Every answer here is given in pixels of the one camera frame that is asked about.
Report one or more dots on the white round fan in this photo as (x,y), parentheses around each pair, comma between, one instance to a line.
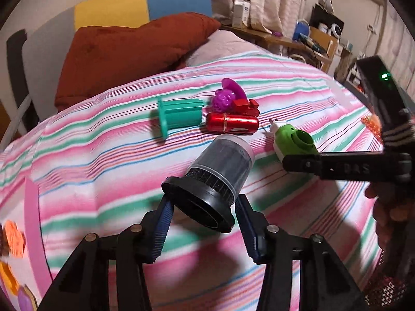
(334,30)

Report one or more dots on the person's right hand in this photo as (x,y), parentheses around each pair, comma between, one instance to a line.
(389,213)

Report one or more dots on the red metallic cylinder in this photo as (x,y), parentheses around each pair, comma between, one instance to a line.
(231,123)

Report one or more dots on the small purple object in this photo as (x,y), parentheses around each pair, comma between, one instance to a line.
(276,33)

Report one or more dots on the purple grape toy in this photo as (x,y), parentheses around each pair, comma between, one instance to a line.
(227,97)

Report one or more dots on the brown toothed comb toy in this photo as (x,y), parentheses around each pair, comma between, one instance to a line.
(3,243)

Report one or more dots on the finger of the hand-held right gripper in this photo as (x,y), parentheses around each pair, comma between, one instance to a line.
(330,167)

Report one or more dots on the small orange perforated piece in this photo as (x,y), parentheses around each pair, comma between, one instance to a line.
(373,124)

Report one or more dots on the pale side curtain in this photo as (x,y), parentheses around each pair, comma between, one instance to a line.
(397,35)

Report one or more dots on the blue round object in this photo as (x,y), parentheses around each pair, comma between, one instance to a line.
(301,30)

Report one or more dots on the red block toy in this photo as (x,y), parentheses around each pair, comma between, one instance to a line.
(246,107)

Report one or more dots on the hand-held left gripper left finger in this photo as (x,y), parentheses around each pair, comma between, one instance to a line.
(160,231)

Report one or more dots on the black filter cup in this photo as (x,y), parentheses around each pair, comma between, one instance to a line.
(214,175)

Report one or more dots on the red mesh basket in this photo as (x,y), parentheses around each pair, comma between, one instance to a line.
(387,286)

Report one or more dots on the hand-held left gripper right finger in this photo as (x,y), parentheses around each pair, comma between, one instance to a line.
(249,233)

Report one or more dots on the purple toy piece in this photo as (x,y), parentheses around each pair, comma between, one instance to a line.
(26,299)

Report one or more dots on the pale pink pillow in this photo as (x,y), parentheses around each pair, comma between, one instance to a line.
(223,47)

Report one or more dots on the green flanged cylinder toy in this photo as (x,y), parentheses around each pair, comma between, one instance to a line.
(180,115)

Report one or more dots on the green white plug device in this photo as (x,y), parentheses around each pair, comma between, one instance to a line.
(291,139)

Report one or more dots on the wooden side table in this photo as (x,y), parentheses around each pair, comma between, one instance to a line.
(285,43)

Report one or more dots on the grey yellow blue headboard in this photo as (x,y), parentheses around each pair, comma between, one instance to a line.
(129,6)

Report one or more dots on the pink green striped blanket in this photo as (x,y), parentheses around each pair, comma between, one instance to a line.
(113,162)

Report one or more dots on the brown pillow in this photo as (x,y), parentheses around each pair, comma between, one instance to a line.
(129,51)

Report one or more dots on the pink rimmed white tray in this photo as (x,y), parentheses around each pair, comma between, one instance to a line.
(32,233)

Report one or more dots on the white carton box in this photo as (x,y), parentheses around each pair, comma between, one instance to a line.
(241,12)

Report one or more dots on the black storage shelf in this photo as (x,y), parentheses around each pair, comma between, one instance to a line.
(319,16)

